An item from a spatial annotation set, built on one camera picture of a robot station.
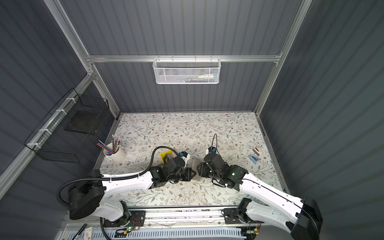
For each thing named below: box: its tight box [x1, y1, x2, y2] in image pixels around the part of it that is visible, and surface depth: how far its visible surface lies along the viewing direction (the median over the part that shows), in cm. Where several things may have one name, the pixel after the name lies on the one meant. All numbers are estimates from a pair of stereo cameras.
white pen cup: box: [103, 142, 127, 164], surface depth 89 cm
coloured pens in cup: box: [96, 134, 120, 155], surface depth 91 cm
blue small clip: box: [249, 154, 260, 164], surface depth 95 cm
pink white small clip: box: [252, 146, 263, 156], surface depth 98 cm
